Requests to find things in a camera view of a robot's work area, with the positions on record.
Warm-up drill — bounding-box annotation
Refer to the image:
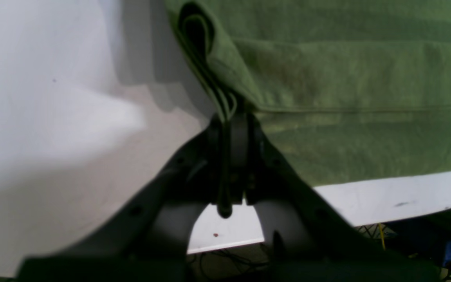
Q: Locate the image left gripper black left finger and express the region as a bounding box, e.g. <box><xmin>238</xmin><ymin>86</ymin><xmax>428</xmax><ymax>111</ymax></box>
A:
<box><xmin>17</xmin><ymin>116</ymin><xmax>230</xmax><ymax>282</ymax></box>

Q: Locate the image left gripper right finger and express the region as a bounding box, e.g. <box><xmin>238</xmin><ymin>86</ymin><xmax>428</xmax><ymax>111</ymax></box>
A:
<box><xmin>229</xmin><ymin>113</ymin><xmax>438</xmax><ymax>282</ymax></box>

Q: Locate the olive green T-shirt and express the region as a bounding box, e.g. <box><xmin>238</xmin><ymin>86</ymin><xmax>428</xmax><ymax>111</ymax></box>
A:
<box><xmin>164</xmin><ymin>0</ymin><xmax>451</xmax><ymax>186</ymax></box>

